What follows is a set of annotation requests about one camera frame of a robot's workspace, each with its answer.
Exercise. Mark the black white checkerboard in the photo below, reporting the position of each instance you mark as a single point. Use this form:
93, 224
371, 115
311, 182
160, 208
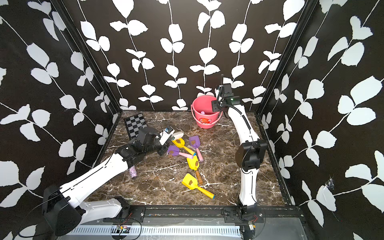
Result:
134, 124

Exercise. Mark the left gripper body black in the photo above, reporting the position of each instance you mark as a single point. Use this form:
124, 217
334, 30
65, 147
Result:
156, 147

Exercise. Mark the black front rail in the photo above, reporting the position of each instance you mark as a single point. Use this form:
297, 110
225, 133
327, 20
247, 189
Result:
231, 214

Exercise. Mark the yellow trowel yellow handle upper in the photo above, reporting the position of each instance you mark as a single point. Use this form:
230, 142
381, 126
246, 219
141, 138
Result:
180, 143

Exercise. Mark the yellow trowel wooden handle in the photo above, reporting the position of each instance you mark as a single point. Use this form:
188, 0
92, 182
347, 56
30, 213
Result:
194, 165

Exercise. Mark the purple glitter cylinder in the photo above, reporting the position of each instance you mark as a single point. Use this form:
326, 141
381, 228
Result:
133, 172

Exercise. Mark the white slotted cable duct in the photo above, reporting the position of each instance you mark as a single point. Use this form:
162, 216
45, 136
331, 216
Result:
131, 231

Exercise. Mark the pink plastic bucket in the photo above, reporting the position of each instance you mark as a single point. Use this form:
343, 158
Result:
203, 103

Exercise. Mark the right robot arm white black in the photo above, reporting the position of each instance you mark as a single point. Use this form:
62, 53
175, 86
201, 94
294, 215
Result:
251, 152

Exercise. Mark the yellow trowel yellow handle lower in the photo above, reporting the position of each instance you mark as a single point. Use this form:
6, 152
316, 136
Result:
192, 183

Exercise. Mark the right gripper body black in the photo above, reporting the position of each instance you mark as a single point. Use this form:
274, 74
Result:
218, 105

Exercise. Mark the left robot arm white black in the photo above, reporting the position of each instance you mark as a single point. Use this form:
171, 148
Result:
65, 207

